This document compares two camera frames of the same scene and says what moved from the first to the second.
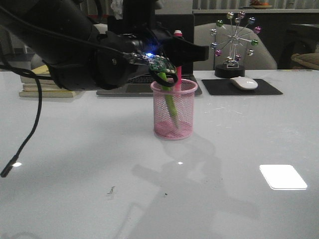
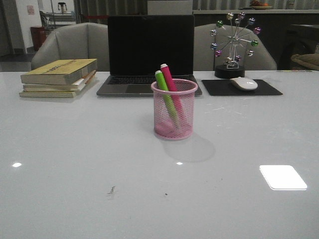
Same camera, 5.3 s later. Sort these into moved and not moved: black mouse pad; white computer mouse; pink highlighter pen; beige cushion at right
Moved: pink highlighter pen
Not moved: white computer mouse; beige cushion at right; black mouse pad
